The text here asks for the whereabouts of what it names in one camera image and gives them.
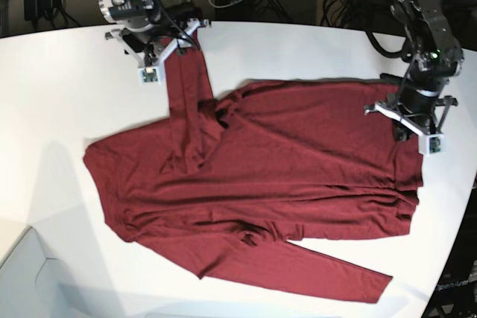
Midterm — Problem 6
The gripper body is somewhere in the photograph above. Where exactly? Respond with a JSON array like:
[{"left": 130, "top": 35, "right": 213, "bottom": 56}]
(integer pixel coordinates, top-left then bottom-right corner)
[
  {"left": 380, "top": 48, "right": 464, "bottom": 119},
  {"left": 98, "top": 0, "right": 201, "bottom": 48}
]

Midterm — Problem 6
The dark red long-sleeve t-shirt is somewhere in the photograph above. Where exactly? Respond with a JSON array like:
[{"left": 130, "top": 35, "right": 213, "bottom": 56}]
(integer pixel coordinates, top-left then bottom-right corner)
[{"left": 83, "top": 49, "right": 423, "bottom": 303}]

